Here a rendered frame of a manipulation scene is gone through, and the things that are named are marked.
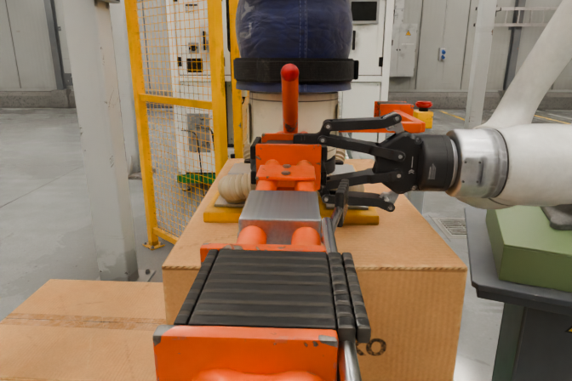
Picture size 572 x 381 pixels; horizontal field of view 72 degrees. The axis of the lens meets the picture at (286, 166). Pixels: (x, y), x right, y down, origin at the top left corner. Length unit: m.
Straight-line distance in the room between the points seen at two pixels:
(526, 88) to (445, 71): 9.91
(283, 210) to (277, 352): 0.16
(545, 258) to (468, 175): 0.50
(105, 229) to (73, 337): 1.14
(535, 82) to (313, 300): 0.62
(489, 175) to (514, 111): 0.23
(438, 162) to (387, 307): 0.20
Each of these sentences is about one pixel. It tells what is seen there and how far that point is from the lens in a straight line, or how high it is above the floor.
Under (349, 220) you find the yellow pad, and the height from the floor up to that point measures 0.96.
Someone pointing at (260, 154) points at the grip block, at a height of 1.10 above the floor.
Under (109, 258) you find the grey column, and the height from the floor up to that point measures 0.20.
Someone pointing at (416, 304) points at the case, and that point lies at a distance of 0.59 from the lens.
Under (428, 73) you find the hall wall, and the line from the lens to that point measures 10.52.
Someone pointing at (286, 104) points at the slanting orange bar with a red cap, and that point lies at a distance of 0.54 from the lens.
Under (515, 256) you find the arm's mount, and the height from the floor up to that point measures 0.81.
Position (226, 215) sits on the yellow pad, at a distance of 0.66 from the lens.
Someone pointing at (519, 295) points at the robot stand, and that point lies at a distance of 0.99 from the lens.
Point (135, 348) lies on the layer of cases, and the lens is 1.11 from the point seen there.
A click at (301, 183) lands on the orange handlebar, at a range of 0.40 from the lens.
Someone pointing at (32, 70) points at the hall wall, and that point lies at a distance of 12.01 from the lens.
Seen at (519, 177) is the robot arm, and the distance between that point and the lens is 0.55.
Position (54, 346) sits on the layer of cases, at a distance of 1.20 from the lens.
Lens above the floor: 1.22
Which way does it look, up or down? 15 degrees down
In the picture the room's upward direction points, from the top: straight up
